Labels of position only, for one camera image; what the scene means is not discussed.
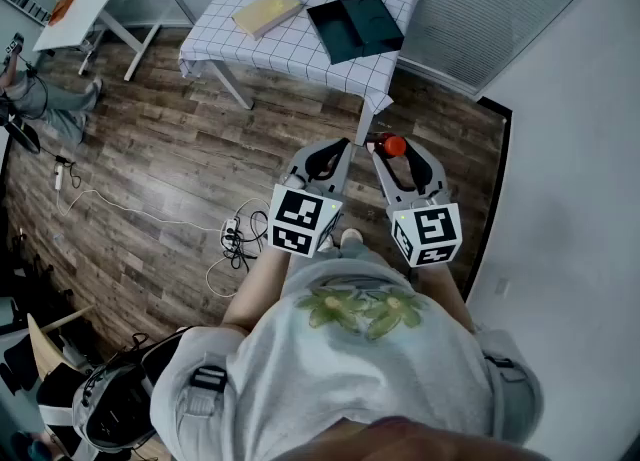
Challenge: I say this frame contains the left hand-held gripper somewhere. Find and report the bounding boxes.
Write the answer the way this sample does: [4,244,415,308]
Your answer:
[267,137,354,259]

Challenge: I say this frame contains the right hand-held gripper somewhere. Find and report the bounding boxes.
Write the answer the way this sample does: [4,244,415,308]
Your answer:
[372,138,462,269]

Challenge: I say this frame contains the small bottle with orange cap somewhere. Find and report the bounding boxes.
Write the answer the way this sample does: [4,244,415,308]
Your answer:
[365,132,407,158]

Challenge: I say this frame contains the dark green box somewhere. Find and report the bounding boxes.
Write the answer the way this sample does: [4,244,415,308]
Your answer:
[338,0,405,58]

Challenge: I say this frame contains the person's left forearm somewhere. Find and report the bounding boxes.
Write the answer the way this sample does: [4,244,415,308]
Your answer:
[222,246,292,335]

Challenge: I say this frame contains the person's right forearm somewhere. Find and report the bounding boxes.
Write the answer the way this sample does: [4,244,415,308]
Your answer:
[417,264,476,334]

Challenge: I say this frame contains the black box lid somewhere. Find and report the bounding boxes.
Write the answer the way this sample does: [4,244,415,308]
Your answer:
[305,0,362,66]

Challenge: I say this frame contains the person's grey trousers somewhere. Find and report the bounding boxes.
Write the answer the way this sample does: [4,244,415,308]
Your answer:
[329,239,392,270]

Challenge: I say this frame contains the white checked tablecloth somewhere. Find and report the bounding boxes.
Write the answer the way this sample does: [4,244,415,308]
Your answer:
[178,0,424,115]

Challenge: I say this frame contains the yellow book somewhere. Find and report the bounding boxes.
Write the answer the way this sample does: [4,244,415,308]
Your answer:
[231,0,305,41]

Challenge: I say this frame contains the person's white flower-print shirt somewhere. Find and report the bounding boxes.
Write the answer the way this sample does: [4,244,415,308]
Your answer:
[149,256,544,450]

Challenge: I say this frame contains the white desk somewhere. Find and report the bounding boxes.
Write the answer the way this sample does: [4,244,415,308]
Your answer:
[32,0,169,83]

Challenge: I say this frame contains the black stand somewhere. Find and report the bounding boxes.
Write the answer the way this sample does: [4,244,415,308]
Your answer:
[0,107,41,155]

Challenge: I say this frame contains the orange item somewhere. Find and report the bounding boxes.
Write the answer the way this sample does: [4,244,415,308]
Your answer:
[48,0,77,26]

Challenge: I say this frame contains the grey black backpack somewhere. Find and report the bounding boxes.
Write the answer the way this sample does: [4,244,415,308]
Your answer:
[72,326,194,454]

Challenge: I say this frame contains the wooden chair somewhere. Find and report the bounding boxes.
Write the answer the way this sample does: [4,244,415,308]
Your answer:
[27,304,96,381]

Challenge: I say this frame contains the black cables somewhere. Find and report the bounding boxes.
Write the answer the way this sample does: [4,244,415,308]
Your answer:
[224,208,272,273]

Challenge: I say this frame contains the long white cable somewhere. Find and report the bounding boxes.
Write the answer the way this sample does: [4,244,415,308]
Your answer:
[55,188,236,235]

